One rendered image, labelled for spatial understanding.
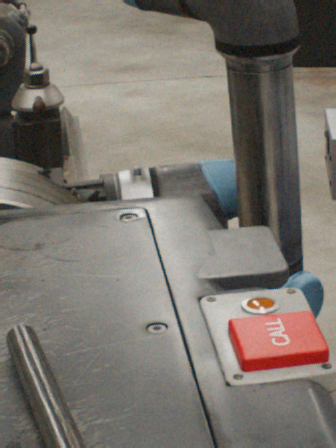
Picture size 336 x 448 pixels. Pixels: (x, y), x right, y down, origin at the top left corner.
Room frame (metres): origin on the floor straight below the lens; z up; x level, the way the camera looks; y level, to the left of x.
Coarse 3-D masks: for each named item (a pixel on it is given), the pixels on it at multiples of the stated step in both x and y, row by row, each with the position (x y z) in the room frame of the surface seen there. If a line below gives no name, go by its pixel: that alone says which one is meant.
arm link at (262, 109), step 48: (192, 0) 1.34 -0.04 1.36; (240, 0) 1.31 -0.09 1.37; (288, 0) 1.33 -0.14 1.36; (240, 48) 1.31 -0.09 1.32; (288, 48) 1.31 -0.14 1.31; (240, 96) 1.32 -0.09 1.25; (288, 96) 1.33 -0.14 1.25; (240, 144) 1.33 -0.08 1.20; (288, 144) 1.33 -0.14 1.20; (240, 192) 1.34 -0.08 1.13; (288, 192) 1.33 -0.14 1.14; (288, 240) 1.33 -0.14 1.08
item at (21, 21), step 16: (16, 0) 2.49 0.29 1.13; (0, 16) 2.30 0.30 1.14; (16, 16) 2.32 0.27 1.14; (0, 32) 2.29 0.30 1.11; (16, 32) 2.30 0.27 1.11; (32, 32) 2.40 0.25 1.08; (0, 48) 2.24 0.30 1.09; (16, 48) 2.30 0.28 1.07; (32, 48) 2.40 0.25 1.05; (0, 64) 2.24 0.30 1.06; (16, 64) 2.30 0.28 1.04; (0, 80) 2.30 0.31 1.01; (16, 80) 2.31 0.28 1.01; (0, 96) 2.30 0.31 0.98; (0, 112) 2.31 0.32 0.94; (0, 128) 2.23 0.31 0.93; (0, 144) 2.23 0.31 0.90
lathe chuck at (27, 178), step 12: (0, 168) 1.19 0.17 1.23; (12, 168) 1.19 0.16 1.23; (24, 168) 1.20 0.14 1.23; (36, 168) 1.22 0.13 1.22; (0, 180) 1.15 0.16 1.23; (12, 180) 1.16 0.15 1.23; (24, 180) 1.17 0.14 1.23; (36, 180) 1.18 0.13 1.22; (24, 192) 1.14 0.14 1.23; (36, 192) 1.15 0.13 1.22; (48, 192) 1.16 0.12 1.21; (60, 192) 1.18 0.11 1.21; (72, 192) 1.22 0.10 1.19; (60, 204) 1.15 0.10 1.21
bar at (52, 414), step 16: (16, 336) 0.74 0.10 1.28; (32, 336) 0.74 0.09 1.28; (16, 352) 0.72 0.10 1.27; (32, 352) 0.71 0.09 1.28; (16, 368) 0.71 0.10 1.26; (32, 368) 0.69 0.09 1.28; (48, 368) 0.70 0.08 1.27; (32, 384) 0.67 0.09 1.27; (48, 384) 0.67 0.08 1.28; (32, 400) 0.66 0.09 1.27; (48, 400) 0.65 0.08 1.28; (64, 400) 0.66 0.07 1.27; (48, 416) 0.63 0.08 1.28; (64, 416) 0.63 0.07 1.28; (48, 432) 0.62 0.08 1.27; (64, 432) 0.61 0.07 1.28
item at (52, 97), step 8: (24, 88) 1.76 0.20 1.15; (40, 88) 1.75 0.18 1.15; (48, 88) 1.75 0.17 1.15; (56, 88) 1.77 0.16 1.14; (16, 96) 1.76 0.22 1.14; (24, 96) 1.75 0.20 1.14; (32, 96) 1.74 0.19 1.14; (48, 96) 1.75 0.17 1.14; (56, 96) 1.75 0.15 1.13; (16, 104) 1.75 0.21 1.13; (24, 104) 1.74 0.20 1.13; (48, 104) 1.74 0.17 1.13; (56, 104) 1.75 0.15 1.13
